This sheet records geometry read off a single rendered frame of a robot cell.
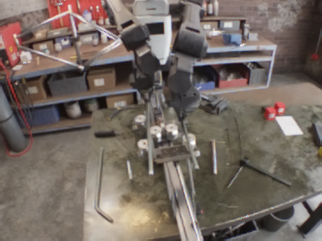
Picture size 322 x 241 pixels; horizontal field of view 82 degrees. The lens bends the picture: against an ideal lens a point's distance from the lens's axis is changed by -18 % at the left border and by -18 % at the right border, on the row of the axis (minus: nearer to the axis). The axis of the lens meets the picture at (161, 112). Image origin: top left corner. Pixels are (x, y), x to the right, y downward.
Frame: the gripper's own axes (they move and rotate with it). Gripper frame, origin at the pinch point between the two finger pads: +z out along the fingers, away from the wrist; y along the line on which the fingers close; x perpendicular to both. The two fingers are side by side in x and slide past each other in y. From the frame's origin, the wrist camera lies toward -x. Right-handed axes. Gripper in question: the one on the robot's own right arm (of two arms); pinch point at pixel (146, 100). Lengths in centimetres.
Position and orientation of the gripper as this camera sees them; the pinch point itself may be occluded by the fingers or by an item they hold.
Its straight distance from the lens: 79.1
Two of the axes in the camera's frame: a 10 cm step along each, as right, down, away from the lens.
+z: 0.5, 8.1, 5.8
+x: -0.7, -5.7, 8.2
